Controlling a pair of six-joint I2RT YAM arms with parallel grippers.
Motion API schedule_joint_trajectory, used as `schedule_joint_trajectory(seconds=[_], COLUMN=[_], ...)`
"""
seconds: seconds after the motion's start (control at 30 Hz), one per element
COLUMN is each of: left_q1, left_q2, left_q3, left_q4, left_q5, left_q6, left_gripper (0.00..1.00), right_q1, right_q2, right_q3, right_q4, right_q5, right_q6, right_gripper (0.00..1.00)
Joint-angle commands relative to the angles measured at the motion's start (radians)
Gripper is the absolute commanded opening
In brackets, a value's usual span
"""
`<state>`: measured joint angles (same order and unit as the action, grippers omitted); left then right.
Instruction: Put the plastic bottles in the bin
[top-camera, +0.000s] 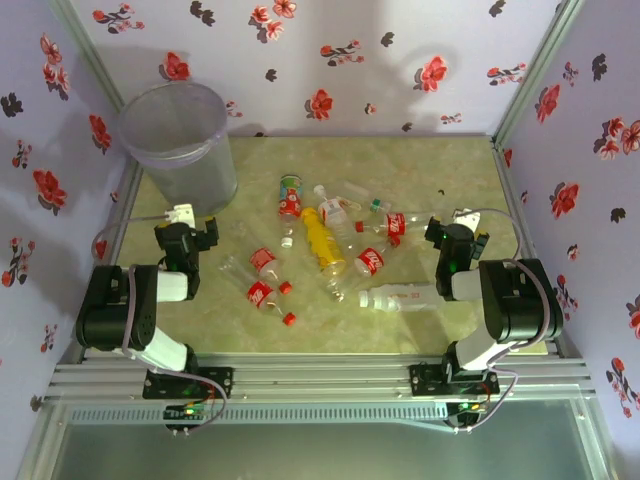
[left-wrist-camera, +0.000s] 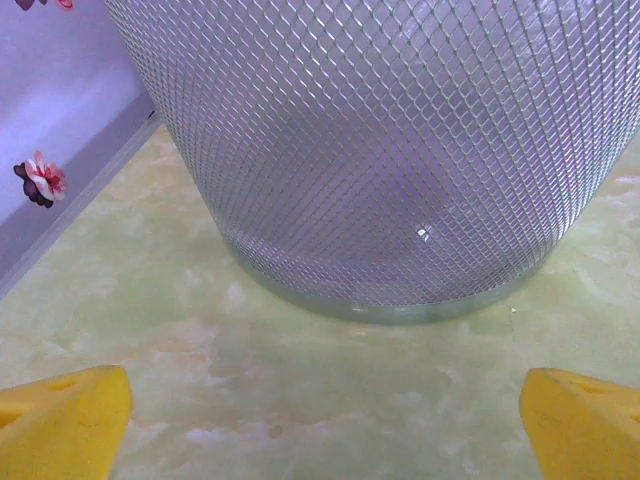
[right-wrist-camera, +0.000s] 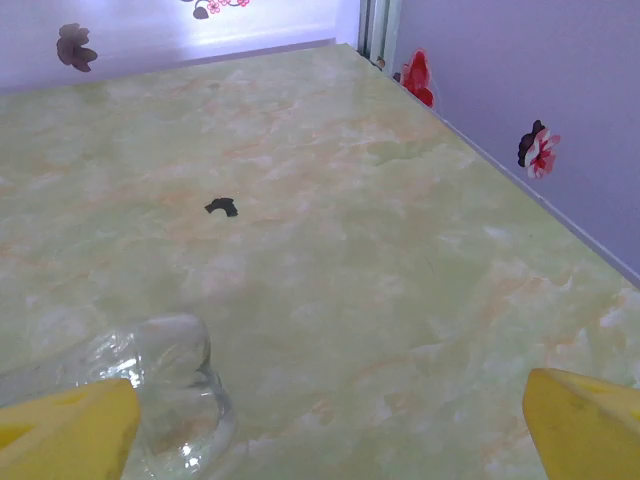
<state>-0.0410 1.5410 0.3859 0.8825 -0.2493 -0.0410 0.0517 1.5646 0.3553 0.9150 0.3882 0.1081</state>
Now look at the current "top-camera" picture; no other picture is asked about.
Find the translucent grey plastic bin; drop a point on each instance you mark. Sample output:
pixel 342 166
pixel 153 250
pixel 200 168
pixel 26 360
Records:
pixel 200 175

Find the green-capped clear bottle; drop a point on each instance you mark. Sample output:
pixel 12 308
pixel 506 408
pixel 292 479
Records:
pixel 377 205

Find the white-capped clear water bottle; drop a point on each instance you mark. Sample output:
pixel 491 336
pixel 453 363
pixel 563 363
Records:
pixel 400 297

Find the green and red label bottle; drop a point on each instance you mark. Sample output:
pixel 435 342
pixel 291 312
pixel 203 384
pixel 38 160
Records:
pixel 290 202

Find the clear bottle red-white label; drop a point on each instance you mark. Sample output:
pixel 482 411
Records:
pixel 331 207

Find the yellow plastic bottle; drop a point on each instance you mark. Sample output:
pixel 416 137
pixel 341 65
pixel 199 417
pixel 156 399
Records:
pixel 320 240

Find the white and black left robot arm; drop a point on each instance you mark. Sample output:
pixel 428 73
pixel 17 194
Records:
pixel 110 310

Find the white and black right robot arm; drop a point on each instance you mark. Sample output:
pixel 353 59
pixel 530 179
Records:
pixel 520 300

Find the small circuit board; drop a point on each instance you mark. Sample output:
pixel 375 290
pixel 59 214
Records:
pixel 472 407
pixel 180 412

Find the grey metal lower panel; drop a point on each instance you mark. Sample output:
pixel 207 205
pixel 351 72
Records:
pixel 320 450

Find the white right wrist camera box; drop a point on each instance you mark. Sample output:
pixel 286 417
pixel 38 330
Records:
pixel 467 218

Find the aluminium side rail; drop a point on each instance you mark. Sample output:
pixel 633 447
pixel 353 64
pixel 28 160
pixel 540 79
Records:
pixel 129 195
pixel 513 200

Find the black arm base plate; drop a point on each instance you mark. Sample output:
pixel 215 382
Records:
pixel 220 382
pixel 425 380

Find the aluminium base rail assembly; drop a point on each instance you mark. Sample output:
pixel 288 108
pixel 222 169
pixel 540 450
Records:
pixel 320 380

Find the aluminium frame post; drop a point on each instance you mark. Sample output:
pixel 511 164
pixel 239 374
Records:
pixel 93 55
pixel 536 70

